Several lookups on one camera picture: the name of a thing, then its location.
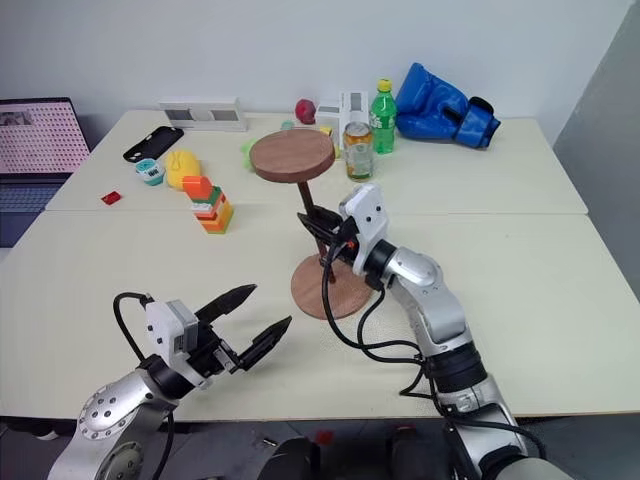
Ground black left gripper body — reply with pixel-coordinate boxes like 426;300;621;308
186;321;247;382

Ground round wooden base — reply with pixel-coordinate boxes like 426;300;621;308
290;253;377;320

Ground green plastic soda bottle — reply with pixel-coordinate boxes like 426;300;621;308
369;77;398;156

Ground grey partition panel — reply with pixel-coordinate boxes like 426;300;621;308
551;0;640;307

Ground small white box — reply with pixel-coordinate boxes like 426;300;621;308
315;103;344;133

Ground wooden pole with round disc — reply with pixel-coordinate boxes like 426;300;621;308
249;130;337;264

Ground blue boxing glove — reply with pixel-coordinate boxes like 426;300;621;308
394;61;503;150

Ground long white grey box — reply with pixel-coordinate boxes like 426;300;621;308
159;96;249;133

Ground black phone case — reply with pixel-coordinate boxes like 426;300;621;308
122;125;186;165

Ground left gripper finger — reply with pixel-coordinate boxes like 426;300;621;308
193;283;260;326
234;315;294;374

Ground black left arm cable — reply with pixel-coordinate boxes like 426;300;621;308
112;291;176;480

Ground red toy fruit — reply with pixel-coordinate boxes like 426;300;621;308
294;98;320;125

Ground open laptop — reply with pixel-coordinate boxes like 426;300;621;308
0;96;94;249

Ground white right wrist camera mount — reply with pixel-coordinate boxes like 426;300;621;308
337;182;391;276

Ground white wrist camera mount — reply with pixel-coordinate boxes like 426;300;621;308
144;298;211;390
337;182;391;276

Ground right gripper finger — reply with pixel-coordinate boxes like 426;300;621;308
296;208;346;232
302;224;337;250

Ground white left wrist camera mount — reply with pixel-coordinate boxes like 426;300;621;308
144;298;211;390

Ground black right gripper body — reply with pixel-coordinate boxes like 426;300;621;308
321;215;360;267

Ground tall white box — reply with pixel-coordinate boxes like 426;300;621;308
339;90;371;147

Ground small teal container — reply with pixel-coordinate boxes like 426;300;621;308
134;157;167;188

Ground orange green building block stack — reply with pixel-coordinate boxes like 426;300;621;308
181;175;235;235

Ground orange drink can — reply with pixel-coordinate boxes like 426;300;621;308
342;120;375;183

